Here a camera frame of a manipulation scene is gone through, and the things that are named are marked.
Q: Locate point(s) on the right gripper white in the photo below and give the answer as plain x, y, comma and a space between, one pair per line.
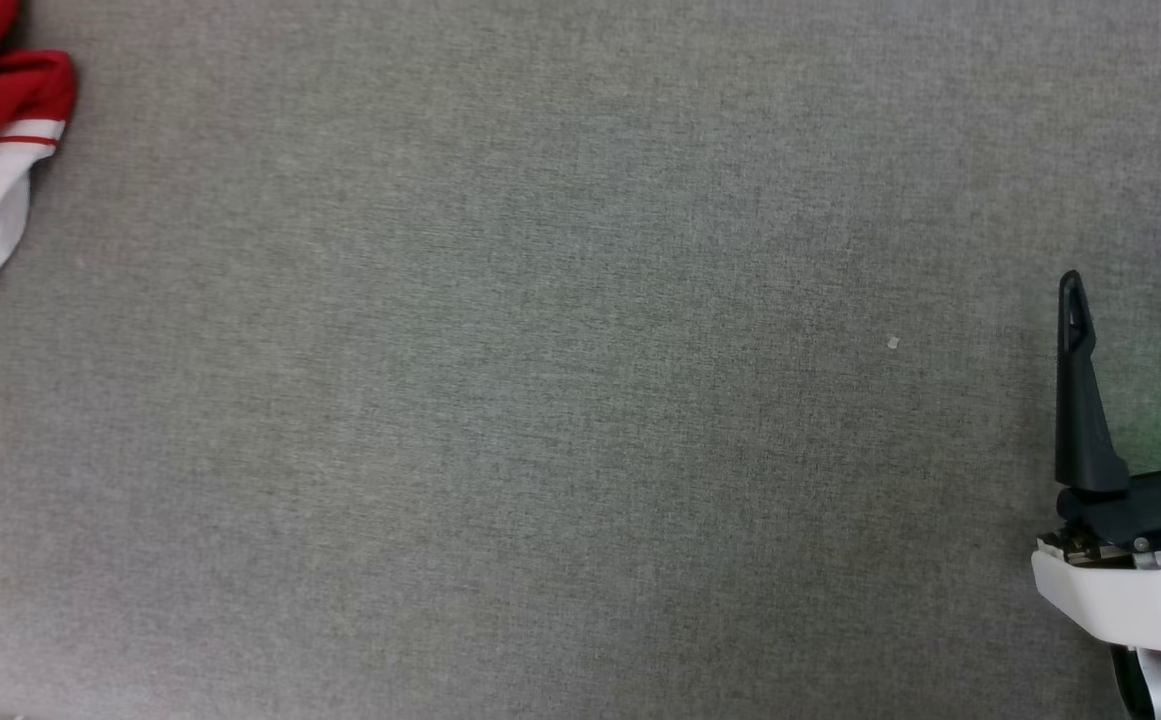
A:
1140, 595

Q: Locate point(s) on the grey fabric sofa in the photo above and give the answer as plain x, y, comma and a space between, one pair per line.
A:
540, 400

